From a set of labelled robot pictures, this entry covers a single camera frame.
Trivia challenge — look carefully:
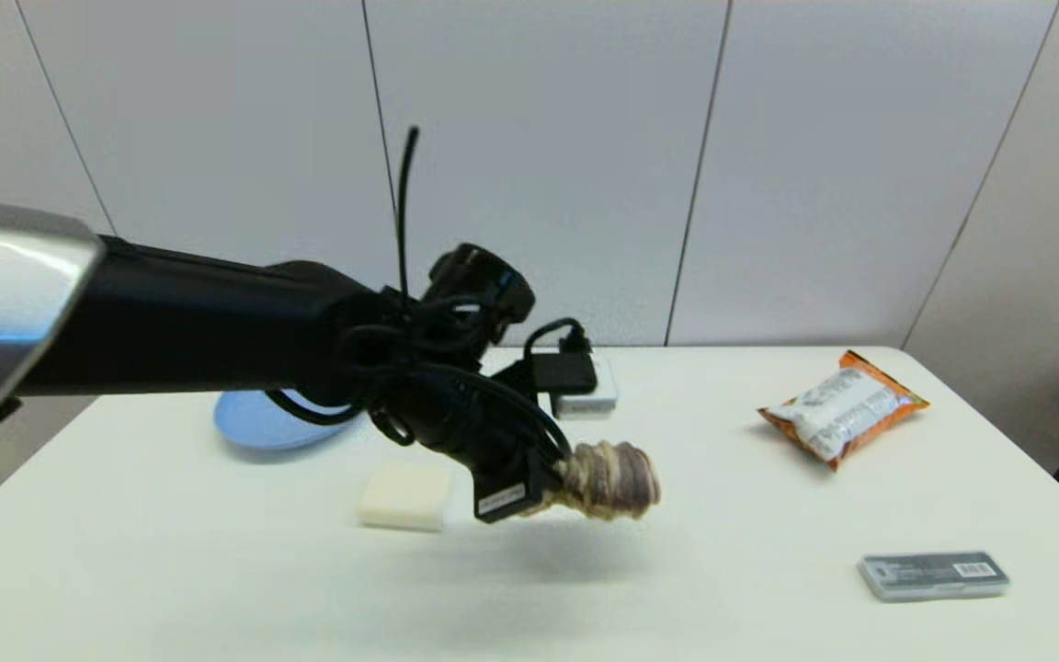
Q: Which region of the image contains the striped long bread roll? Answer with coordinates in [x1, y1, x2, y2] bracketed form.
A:
[529, 439, 663, 522]

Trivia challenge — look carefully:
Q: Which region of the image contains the cream rectangular soap block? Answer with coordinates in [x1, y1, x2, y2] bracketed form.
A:
[359, 460, 453, 532]

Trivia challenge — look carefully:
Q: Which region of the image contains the blue oval plate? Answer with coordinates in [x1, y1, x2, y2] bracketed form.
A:
[213, 390, 367, 452]

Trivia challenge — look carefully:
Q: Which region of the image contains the orange white snack bag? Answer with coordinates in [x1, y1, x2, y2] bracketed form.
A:
[757, 350, 931, 472]

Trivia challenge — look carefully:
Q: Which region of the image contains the grey plastic case with barcode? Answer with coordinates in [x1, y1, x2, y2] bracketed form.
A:
[857, 550, 1011, 603]

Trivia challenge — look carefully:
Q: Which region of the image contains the black white wrist camera box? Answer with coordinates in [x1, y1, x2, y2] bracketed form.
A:
[526, 349, 621, 421]

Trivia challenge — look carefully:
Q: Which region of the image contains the black looping arm cable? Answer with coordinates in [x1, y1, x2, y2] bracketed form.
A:
[263, 290, 597, 461]

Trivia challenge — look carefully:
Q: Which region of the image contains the thin black cable tie tail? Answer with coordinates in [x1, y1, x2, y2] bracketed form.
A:
[395, 126, 421, 300]

